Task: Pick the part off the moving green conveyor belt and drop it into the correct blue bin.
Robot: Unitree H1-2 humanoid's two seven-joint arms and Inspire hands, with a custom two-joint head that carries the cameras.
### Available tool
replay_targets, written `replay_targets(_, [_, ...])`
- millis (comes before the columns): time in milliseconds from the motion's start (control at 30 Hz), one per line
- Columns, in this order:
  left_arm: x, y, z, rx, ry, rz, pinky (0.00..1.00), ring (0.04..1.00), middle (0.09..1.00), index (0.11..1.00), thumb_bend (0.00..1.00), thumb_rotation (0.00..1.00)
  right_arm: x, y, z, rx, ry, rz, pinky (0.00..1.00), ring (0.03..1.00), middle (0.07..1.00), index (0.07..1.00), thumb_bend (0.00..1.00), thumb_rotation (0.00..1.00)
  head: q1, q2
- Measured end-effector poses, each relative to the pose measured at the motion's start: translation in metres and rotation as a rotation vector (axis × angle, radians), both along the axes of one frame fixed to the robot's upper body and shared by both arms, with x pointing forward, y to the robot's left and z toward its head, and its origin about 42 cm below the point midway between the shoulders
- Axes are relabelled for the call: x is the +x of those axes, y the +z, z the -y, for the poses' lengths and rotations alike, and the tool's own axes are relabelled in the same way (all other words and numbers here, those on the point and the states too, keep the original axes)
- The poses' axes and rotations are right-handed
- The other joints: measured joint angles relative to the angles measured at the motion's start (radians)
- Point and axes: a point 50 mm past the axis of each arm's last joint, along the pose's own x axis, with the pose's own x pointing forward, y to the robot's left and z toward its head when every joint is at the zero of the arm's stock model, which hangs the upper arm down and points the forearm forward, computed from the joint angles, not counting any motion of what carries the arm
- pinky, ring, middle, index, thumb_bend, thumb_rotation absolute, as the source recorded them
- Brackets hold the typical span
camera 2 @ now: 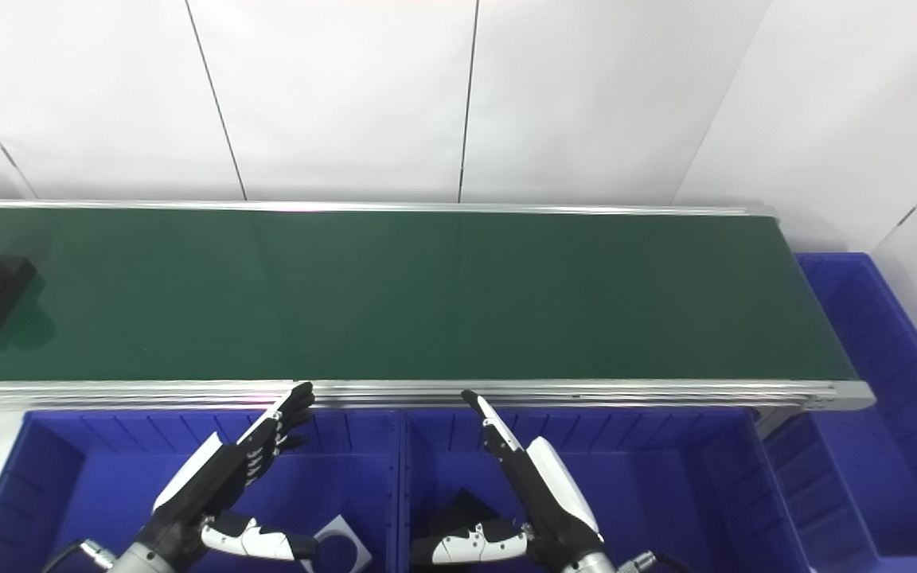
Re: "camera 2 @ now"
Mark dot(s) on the green conveyor belt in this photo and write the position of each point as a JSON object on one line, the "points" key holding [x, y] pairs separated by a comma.
{"points": [[586, 392], [427, 294]]}

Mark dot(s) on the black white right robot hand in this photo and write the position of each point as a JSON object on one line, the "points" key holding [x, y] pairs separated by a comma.
{"points": [[550, 501]]}

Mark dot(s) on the flat white part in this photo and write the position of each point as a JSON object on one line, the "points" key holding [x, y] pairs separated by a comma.
{"points": [[347, 535]]}

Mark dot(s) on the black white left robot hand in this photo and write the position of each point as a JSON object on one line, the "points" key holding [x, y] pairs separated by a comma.
{"points": [[204, 485]]}

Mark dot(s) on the aluminium conveyor leg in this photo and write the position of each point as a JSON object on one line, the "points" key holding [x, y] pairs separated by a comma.
{"points": [[773, 420]]}

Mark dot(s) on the blue plastic bin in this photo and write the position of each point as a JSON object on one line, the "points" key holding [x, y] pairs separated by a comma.
{"points": [[880, 414], [665, 493], [92, 485]]}

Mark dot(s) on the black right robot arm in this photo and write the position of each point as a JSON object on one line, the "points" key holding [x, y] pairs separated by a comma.
{"points": [[590, 565]]}

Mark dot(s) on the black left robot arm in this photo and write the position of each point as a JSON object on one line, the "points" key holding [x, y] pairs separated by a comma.
{"points": [[144, 562]]}

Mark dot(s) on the small black part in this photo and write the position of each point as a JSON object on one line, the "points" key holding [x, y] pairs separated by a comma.
{"points": [[462, 513]]}

